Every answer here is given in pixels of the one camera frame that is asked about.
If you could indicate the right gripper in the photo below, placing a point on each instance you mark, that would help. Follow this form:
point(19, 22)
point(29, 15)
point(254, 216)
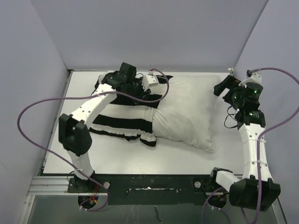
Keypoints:
point(229, 82)

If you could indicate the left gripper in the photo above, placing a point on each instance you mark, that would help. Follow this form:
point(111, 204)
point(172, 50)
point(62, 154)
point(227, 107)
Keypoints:
point(143, 94)

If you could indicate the black white striped pillowcase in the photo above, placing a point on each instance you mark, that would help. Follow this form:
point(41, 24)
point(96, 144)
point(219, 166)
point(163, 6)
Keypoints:
point(124, 119)

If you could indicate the white pillow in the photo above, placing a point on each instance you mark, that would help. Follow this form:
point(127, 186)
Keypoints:
point(186, 114)

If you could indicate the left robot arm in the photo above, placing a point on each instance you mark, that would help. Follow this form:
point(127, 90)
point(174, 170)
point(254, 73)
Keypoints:
point(73, 129)

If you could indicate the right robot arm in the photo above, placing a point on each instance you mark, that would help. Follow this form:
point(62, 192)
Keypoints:
point(256, 189)

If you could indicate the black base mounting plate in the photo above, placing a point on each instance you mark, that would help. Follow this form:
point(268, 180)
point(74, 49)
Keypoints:
point(146, 189)

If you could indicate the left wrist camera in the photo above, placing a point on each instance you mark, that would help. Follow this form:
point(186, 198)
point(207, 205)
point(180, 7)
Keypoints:
point(149, 81)

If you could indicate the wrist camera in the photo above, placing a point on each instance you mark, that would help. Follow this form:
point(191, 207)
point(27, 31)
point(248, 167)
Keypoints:
point(149, 81)
point(253, 77)

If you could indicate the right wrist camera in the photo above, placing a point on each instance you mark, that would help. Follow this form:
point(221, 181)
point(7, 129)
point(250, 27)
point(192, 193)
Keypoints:
point(253, 77)

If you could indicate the aluminium frame rail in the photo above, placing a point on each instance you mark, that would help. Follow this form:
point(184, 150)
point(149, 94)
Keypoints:
point(48, 186)

